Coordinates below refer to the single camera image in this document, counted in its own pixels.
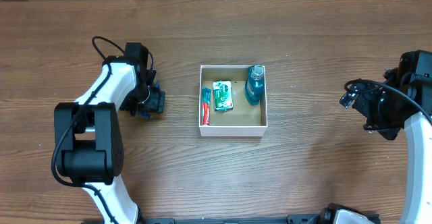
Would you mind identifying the green toothpaste tube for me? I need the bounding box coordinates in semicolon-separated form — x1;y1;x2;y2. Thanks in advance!
202;87;211;125

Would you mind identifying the green white soap packet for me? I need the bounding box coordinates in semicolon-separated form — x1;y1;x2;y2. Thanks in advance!
213;80;234;111

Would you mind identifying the blue mouthwash bottle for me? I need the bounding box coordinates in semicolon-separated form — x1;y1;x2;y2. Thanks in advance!
244;65;265;106

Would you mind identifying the blue disposable razor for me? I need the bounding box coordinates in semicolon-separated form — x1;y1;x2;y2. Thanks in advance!
139;112;153;119

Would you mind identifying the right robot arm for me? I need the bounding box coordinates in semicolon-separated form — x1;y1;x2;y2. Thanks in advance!
340;50;431;223

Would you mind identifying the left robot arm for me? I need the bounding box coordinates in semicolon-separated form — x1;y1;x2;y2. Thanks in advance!
51;43;165;223

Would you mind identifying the white cardboard box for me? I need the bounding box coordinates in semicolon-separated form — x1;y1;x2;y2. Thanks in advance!
198;65;269;137

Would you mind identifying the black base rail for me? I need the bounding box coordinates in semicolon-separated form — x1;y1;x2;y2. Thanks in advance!
137;214;336;224

